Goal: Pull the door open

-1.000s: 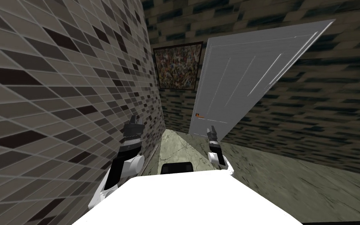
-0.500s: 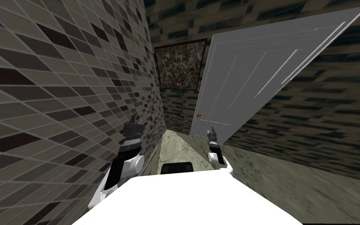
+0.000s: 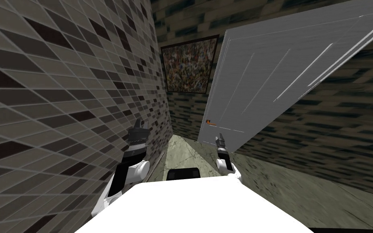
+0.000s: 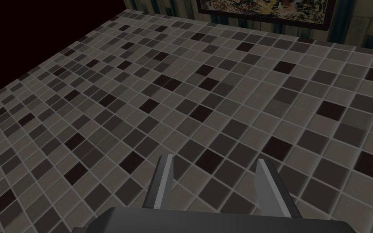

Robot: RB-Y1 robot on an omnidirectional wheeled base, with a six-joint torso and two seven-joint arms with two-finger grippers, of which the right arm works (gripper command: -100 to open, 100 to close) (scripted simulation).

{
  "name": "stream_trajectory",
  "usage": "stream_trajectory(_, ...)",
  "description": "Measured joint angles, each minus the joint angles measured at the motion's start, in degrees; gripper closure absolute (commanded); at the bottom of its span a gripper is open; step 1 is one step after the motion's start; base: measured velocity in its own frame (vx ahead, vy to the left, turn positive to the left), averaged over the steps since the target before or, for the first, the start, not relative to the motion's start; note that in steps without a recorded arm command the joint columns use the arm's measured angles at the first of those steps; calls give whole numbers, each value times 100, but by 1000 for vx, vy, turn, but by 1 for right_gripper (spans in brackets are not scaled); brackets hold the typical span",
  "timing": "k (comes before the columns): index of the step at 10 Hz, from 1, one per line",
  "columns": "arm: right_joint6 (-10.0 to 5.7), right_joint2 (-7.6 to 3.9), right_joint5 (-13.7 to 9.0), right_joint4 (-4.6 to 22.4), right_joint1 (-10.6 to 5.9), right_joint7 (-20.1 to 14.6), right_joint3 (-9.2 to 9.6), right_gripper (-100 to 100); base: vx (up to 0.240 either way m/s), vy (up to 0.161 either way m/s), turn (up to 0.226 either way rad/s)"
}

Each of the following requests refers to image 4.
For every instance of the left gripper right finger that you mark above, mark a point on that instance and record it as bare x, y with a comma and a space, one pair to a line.
272, 191

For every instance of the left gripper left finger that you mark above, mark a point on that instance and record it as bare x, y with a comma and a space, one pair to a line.
160, 184

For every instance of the dark framed wall picture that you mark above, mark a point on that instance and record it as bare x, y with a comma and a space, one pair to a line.
270, 9

